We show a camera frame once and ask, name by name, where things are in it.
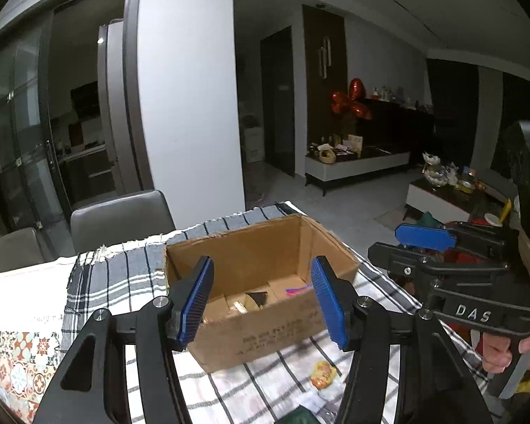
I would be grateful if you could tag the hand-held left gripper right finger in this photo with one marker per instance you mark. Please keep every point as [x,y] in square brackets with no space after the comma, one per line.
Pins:
[331,304]

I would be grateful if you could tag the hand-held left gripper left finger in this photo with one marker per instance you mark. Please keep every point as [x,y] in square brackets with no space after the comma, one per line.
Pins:
[194,304]

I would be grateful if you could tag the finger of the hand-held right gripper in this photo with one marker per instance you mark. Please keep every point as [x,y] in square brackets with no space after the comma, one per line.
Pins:
[424,236]
[397,258]

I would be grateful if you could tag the pink snack packet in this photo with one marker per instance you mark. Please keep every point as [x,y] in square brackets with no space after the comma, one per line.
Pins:
[298,291]

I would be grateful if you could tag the gold triangular snack packet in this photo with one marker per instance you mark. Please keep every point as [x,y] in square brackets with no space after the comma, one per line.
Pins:
[237,305]

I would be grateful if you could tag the brown cardboard box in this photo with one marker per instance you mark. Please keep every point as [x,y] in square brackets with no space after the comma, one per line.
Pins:
[256,344]

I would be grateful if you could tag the person's right hand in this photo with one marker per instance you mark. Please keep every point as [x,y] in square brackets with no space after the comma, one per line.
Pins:
[497,355]

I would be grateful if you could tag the dark top coffee table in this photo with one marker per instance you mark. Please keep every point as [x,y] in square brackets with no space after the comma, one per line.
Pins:
[450,201]

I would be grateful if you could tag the white table ornament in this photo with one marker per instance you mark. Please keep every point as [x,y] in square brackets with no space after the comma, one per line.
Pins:
[437,172]

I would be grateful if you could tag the yellow orange wrapped candy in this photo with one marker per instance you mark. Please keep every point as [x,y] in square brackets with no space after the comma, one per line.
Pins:
[322,374]

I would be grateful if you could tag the grey plaid tablecloth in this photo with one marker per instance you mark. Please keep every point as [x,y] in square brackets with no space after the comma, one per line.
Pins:
[123,269]

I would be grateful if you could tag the white low bench cabinet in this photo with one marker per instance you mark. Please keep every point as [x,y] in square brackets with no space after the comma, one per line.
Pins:
[357,170]

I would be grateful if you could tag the white silver stick packet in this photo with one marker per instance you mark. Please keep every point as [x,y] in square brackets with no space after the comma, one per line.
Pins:
[312,401]

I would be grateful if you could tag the dark sideboard cabinet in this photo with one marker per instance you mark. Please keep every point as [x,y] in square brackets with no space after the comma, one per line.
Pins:
[402,128]

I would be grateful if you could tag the grey dining chair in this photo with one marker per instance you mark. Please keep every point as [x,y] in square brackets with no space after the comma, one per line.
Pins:
[17,249]
[119,221]

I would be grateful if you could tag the dark green packet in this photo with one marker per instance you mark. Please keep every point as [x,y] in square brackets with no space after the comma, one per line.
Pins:
[301,418]

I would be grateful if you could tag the red foil balloons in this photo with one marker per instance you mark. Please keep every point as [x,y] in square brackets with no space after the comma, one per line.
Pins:
[349,104]

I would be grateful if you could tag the white printed tablecloth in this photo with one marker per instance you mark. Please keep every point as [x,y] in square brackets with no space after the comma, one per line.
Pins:
[26,291]

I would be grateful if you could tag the tall dark cabinet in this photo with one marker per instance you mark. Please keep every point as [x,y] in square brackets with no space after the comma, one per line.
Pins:
[324,75]

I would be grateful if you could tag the floral patterned table runner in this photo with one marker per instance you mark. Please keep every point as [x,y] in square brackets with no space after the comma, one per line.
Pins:
[13,371]

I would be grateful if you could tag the dark interior door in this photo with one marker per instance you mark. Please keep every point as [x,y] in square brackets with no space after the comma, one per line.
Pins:
[278,106]

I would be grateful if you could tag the silver refrigerator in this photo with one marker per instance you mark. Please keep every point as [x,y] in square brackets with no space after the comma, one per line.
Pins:
[117,110]

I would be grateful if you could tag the dark glass sliding door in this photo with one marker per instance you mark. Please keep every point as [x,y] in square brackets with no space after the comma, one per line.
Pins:
[22,119]

